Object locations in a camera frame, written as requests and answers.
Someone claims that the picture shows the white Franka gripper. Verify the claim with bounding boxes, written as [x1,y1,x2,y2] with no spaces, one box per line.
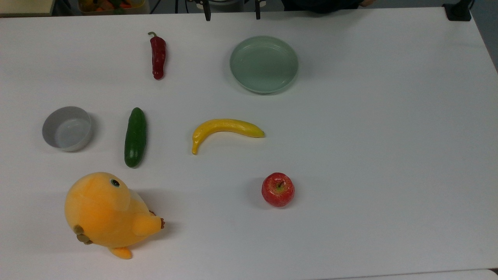
[196,0,267,22]

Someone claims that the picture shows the red apple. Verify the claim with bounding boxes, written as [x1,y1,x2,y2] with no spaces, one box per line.
[261,172,295,208]

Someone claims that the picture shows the gray round bowl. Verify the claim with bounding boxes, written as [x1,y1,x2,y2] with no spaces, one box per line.
[42,106,93,152]

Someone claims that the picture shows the pale green plate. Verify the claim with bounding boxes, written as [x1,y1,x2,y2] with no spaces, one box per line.
[229,35,299,95]

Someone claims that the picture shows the red chili pepper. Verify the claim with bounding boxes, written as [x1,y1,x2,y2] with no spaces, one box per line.
[147,31,167,81]

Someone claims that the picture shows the yellow banana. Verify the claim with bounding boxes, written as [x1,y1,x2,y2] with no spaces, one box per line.
[191,119,265,156]

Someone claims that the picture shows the box of toy vegetables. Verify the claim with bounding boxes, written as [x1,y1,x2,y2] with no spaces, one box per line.
[77,0,147,15]

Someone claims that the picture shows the green cucumber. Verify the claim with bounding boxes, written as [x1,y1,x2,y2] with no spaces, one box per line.
[124,107,147,169]

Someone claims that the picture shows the beige board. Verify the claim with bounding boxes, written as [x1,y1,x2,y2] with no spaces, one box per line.
[0,0,56,17]

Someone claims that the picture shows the orange plush toy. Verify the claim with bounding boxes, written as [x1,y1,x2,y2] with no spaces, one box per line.
[64,172,166,260]

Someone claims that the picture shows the black camera pole clamp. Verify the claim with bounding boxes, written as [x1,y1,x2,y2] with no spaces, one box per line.
[443,0,473,22]

